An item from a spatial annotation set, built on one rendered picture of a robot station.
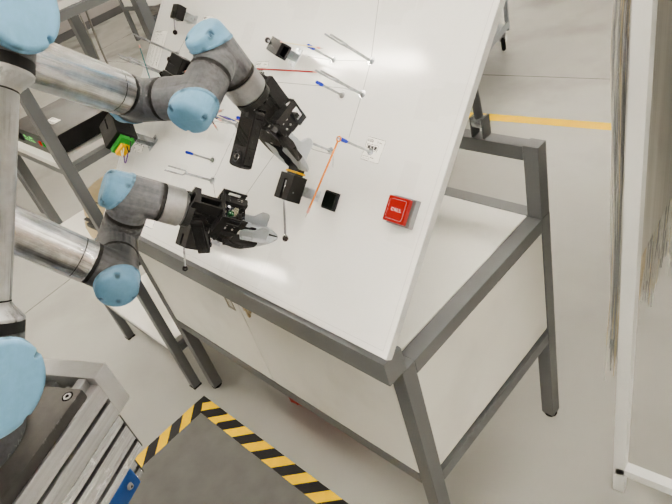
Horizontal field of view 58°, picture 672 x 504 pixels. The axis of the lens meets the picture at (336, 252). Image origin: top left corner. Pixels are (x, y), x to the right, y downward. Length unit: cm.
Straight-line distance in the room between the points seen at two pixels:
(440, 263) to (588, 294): 115
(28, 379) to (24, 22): 39
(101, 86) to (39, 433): 52
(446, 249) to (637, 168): 50
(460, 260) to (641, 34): 64
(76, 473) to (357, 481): 121
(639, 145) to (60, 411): 102
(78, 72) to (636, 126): 91
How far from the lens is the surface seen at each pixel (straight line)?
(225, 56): 110
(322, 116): 139
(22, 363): 76
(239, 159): 119
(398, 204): 116
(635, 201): 127
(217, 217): 122
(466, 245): 151
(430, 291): 140
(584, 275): 261
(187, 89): 105
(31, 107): 198
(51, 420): 95
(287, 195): 127
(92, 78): 104
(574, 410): 217
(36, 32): 78
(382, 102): 129
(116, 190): 117
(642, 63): 113
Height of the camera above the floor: 173
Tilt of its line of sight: 36 degrees down
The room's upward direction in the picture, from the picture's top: 18 degrees counter-clockwise
